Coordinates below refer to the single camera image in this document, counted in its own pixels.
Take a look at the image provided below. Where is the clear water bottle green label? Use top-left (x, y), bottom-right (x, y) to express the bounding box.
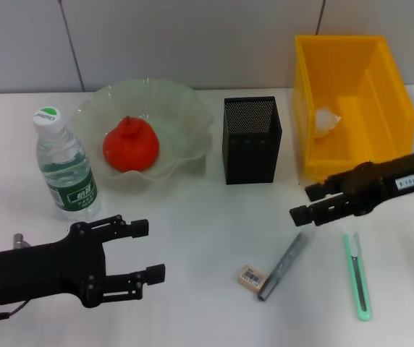
top-left (32, 105), bottom-right (102, 222)

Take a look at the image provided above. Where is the grey marker pen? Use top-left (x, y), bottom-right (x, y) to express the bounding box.
top-left (257, 231), bottom-right (309, 303)

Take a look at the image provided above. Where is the beige eraser with barcode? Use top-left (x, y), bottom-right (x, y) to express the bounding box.
top-left (237, 265), bottom-right (269, 290)

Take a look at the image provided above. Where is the orange fruit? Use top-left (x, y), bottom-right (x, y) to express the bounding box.
top-left (102, 115), bottom-right (161, 173)

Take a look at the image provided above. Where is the white paper ball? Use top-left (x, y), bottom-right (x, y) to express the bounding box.
top-left (314, 105), bottom-right (342, 140)

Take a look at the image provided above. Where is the black mesh pen holder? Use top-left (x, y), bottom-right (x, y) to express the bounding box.
top-left (222, 95), bottom-right (283, 186)

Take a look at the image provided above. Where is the green glass fruit plate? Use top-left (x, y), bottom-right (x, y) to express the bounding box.
top-left (71, 76), bottom-right (215, 181)

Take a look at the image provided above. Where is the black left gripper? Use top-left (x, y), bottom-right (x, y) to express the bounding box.
top-left (0, 215), bottom-right (166, 309)

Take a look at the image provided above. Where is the yellow plastic bin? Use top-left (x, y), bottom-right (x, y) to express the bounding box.
top-left (293, 34), bottom-right (414, 184)

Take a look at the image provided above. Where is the green utility knife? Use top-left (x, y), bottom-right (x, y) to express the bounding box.
top-left (342, 232), bottom-right (373, 322)

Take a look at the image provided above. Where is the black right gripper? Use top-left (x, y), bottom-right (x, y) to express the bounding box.
top-left (289, 144), bottom-right (414, 228)

